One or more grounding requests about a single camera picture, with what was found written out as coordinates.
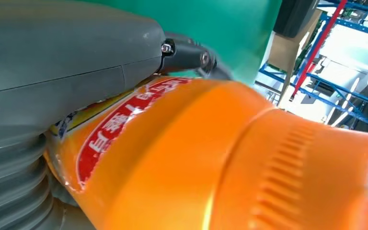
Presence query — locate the brown cardboard box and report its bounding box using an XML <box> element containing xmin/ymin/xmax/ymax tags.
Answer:
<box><xmin>268</xmin><ymin>9</ymin><xmax>322</xmax><ymax>105</ymax></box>

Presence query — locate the black zip case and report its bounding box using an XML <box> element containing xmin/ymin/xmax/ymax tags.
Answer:
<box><xmin>273</xmin><ymin>0</ymin><xmax>321</xmax><ymax>39</ymax></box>

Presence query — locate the red pole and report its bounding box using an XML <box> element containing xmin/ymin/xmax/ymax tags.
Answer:
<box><xmin>290</xmin><ymin>0</ymin><xmax>348</xmax><ymax>102</ymax></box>

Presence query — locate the blue metal shelving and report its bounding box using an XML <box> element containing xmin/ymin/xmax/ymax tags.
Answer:
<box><xmin>255</xmin><ymin>0</ymin><xmax>368</xmax><ymax>131</ymax></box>

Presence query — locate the orange detergent bottle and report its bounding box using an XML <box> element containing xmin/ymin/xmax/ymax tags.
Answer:
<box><xmin>44</xmin><ymin>76</ymin><xmax>368</xmax><ymax>230</ymax></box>

